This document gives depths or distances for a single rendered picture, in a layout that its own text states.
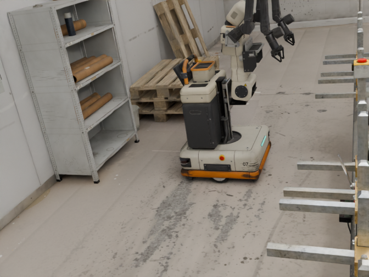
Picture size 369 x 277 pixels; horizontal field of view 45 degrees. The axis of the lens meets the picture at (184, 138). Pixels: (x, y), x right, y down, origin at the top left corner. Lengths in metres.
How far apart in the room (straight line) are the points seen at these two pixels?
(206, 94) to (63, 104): 1.23
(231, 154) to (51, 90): 1.59
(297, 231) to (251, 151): 0.78
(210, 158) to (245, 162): 0.29
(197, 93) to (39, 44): 1.34
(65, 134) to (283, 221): 2.00
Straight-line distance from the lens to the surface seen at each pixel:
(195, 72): 3.56
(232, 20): 3.38
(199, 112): 3.49
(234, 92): 3.52
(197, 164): 3.64
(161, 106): 5.10
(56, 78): 3.81
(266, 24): 3.19
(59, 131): 4.02
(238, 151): 3.54
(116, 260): 3.06
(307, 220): 3.18
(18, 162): 3.92
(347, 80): 3.21
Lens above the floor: 1.81
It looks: 23 degrees down
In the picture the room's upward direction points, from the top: 9 degrees counter-clockwise
